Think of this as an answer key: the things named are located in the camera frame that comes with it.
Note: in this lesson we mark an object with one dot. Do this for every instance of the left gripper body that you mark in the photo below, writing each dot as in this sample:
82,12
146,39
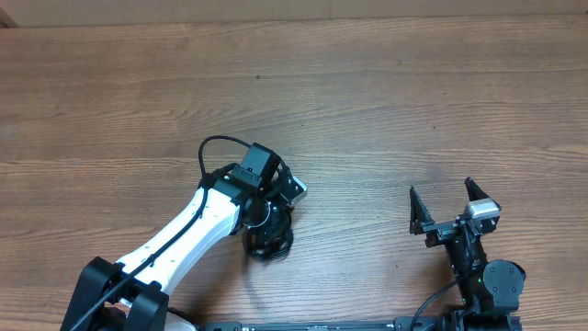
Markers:
262,214

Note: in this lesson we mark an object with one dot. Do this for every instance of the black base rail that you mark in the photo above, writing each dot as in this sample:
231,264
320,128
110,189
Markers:
402,323

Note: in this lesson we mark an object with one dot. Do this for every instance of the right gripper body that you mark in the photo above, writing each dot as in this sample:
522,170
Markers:
460,248

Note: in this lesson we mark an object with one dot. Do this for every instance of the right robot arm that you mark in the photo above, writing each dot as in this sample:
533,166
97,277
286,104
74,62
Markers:
489,290

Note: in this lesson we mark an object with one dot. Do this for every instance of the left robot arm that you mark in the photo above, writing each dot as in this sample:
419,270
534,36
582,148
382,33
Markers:
254,197

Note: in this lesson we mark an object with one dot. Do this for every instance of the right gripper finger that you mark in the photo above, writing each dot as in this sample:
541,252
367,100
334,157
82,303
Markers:
474,191
420,216

